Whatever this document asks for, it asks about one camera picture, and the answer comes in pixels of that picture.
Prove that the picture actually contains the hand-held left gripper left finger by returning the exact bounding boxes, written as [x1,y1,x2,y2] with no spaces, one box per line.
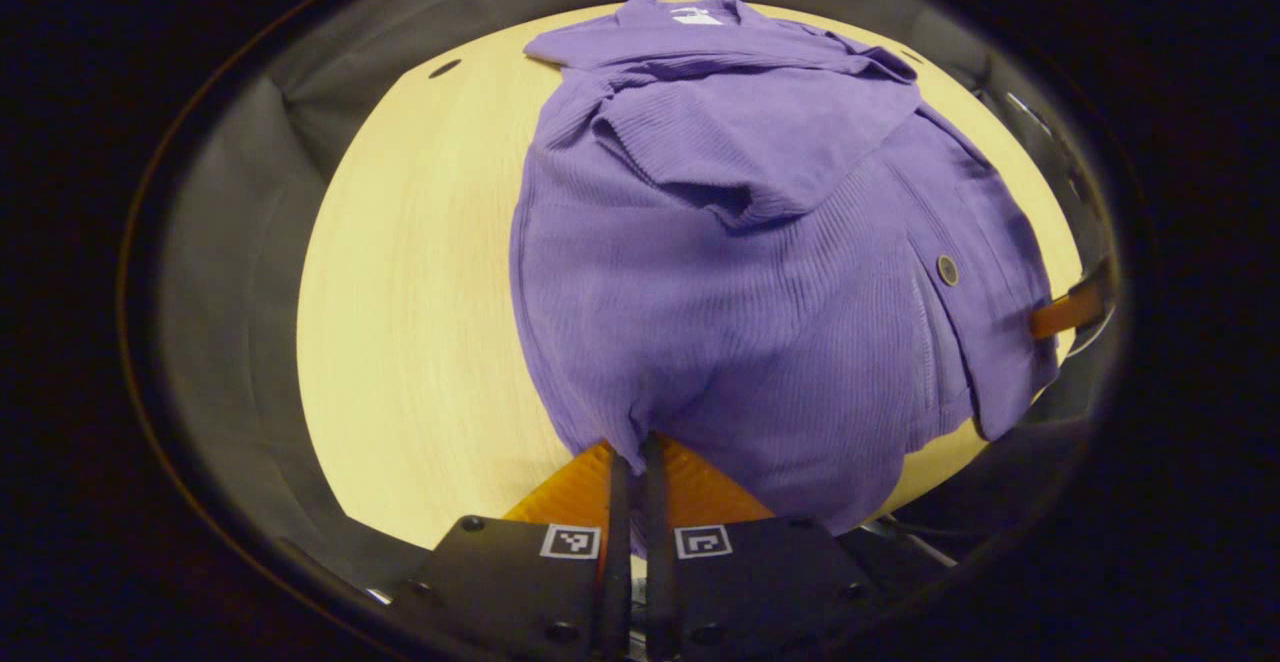
[385,439,633,662]

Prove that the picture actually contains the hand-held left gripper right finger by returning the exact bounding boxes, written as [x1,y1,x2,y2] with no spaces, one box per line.
[640,432,886,662]

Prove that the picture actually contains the purple knit cardigan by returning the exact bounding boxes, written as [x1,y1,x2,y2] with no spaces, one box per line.
[508,0,1086,545]

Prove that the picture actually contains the black backdrop cloth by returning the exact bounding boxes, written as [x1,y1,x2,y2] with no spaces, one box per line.
[150,0,1116,603]

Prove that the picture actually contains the grey cable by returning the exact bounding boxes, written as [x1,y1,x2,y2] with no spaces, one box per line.
[862,515,963,570]

